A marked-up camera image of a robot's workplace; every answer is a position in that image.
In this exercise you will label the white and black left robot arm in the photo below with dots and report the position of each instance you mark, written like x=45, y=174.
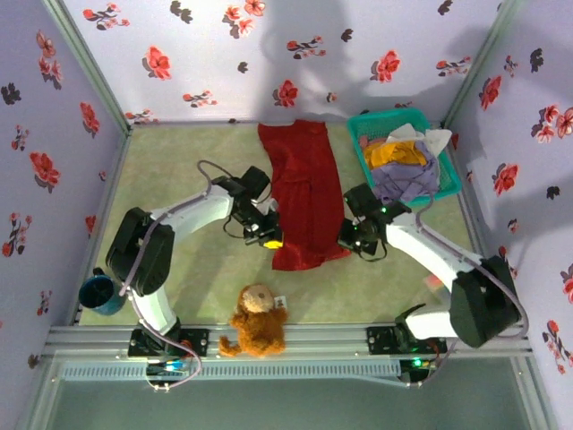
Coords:
x=197, y=212

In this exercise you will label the aluminium frame leg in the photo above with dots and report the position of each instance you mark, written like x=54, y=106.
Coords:
x=41, y=394
x=535, y=394

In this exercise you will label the pink garment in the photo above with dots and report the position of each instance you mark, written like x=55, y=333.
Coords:
x=369, y=141

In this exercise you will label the green table mat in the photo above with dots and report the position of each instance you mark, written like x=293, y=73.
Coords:
x=201, y=277

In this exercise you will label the yellow t-shirt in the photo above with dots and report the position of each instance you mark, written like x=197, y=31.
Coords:
x=389, y=154

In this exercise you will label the brown plush monkey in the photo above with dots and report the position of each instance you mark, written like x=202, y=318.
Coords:
x=257, y=331

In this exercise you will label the pack of coloured markers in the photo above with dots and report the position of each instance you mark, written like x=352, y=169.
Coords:
x=433, y=282

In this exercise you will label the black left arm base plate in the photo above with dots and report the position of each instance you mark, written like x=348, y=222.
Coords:
x=199, y=342

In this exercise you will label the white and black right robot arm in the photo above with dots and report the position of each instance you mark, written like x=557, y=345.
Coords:
x=425, y=246

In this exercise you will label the ribbed aluminium frame beam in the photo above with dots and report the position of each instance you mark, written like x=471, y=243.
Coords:
x=322, y=333

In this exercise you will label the red t-shirt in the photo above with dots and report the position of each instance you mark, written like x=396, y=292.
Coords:
x=304, y=201

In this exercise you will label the white t-shirt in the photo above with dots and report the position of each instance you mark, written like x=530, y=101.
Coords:
x=438, y=139

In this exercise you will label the teal plastic basket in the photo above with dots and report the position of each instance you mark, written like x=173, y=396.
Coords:
x=380, y=118

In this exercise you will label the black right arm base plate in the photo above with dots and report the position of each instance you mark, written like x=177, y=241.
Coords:
x=378, y=340

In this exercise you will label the aluminium corner post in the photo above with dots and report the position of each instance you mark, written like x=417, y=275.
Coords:
x=88, y=62
x=480, y=62

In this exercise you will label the purple t-shirt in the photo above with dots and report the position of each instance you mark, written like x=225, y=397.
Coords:
x=407, y=179

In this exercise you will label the blue mug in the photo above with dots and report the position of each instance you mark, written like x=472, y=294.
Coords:
x=96, y=293

